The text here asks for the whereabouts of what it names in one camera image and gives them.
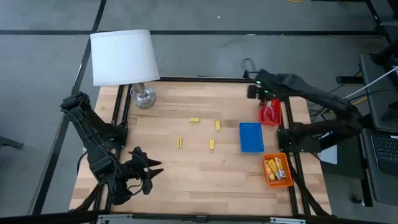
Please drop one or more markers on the black stand foot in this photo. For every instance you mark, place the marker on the black stand foot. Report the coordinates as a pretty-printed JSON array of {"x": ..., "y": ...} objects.
[{"x": 9, "y": 141}]

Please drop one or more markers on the yellow eraser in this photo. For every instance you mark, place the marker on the yellow eraser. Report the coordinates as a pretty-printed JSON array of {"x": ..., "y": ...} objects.
[
  {"x": 211, "y": 144},
  {"x": 194, "y": 119},
  {"x": 179, "y": 142},
  {"x": 218, "y": 125}
]

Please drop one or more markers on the table lamp white shade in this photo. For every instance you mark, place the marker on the table lamp white shade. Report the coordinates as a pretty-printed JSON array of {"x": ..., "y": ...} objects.
[{"x": 124, "y": 57}]

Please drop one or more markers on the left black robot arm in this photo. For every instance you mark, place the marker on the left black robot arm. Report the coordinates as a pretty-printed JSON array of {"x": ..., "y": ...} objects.
[{"x": 90, "y": 130}]

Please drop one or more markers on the red plastic basket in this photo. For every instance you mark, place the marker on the red plastic basket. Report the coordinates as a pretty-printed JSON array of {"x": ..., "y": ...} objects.
[{"x": 270, "y": 124}]

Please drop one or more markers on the blue plastic basket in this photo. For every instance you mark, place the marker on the blue plastic basket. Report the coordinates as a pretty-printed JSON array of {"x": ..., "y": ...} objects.
[{"x": 251, "y": 137}]

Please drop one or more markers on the white paper sheet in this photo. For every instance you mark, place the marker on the white paper sheet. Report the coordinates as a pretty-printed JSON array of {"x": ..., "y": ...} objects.
[{"x": 329, "y": 155}]

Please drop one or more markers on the dark grey desk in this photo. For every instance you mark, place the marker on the dark grey desk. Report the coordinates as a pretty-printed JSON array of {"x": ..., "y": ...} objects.
[{"x": 382, "y": 109}]

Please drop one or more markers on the yellow green crayon box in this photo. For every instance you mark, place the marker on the yellow green crayon box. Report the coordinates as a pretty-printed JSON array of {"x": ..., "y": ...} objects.
[
  {"x": 280, "y": 168},
  {"x": 269, "y": 172},
  {"x": 273, "y": 166}
]

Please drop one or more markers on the black desk foot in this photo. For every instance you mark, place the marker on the black desk foot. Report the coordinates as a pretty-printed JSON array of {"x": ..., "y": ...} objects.
[{"x": 348, "y": 80}]

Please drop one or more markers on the black laptop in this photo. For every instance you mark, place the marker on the black laptop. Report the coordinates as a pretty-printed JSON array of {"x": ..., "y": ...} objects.
[{"x": 384, "y": 149}]

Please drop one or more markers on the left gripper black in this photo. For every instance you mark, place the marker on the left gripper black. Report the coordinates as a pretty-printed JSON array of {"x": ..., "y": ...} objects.
[{"x": 135, "y": 169}]

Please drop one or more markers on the black office chair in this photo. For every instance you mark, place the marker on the black office chair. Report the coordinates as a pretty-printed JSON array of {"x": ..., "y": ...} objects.
[{"x": 388, "y": 56}]

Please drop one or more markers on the black aluminium table frame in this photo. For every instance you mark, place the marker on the black aluminium table frame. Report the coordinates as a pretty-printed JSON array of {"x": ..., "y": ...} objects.
[{"x": 217, "y": 79}]

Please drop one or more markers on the silver metal bracket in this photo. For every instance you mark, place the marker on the silver metal bracket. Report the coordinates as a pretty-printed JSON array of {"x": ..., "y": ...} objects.
[
  {"x": 287, "y": 221},
  {"x": 115, "y": 219}
]

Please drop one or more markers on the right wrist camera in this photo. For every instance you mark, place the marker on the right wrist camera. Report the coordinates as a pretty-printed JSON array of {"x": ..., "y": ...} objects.
[{"x": 252, "y": 91}]

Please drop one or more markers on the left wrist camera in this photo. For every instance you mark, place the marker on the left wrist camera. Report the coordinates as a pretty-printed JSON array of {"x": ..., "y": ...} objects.
[{"x": 147, "y": 187}]

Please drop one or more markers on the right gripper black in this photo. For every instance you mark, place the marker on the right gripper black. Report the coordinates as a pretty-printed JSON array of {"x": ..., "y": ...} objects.
[{"x": 269, "y": 93}]

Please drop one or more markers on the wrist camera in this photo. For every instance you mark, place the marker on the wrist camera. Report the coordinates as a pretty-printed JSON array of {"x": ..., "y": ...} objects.
[
  {"x": 252, "y": 91},
  {"x": 147, "y": 187}
]

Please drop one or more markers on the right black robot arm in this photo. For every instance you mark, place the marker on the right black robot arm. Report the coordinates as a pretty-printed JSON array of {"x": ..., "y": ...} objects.
[{"x": 311, "y": 90}]

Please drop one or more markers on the black caster wheel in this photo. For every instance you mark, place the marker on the black caster wheel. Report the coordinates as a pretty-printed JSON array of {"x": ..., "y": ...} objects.
[{"x": 357, "y": 201}]

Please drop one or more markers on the orange plastic basket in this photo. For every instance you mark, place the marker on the orange plastic basket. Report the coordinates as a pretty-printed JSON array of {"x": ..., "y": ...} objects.
[{"x": 280, "y": 183}]

